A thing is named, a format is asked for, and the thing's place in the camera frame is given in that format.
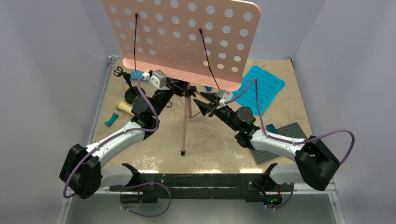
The aluminium frame rail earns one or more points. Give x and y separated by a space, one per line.
66 202

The grey brick baseplate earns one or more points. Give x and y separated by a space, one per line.
291 132

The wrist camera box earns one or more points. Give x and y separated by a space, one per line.
157 78
224 96

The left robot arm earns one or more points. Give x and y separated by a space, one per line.
83 171

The teal curved block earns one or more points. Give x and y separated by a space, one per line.
111 121

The light blue brick baseplate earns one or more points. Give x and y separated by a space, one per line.
136 75

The pink music stand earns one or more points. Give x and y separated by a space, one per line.
205 42

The blue sheet music page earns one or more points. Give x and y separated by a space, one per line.
268 87

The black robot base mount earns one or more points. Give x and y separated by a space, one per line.
248 187

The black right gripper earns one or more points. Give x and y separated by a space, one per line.
206 108

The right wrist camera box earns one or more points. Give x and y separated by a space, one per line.
224 96

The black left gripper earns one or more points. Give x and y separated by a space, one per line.
176 87

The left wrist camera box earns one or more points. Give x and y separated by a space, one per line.
157 78

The beige toy microphone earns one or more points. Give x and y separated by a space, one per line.
123 106

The blue bricks on grey plate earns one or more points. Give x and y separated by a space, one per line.
271 128

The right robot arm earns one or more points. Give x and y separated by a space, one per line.
313 162

